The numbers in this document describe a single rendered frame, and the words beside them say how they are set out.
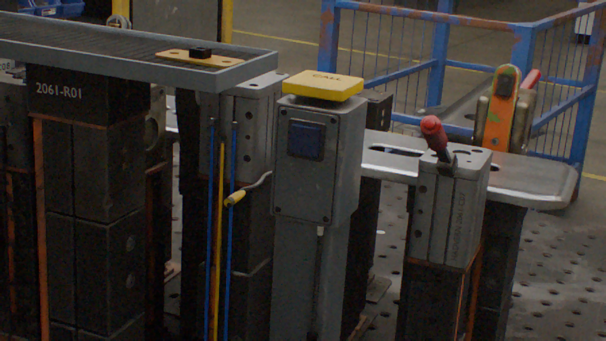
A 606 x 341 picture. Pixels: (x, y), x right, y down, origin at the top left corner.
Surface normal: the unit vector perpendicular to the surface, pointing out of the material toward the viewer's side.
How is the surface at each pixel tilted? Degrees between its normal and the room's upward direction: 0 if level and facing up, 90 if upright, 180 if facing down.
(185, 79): 90
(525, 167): 0
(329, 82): 0
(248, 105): 90
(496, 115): 78
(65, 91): 90
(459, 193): 90
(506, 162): 0
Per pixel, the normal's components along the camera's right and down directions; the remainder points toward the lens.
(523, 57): -0.52, 0.24
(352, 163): 0.92, 0.18
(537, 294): 0.07, -0.95
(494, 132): -0.36, 0.07
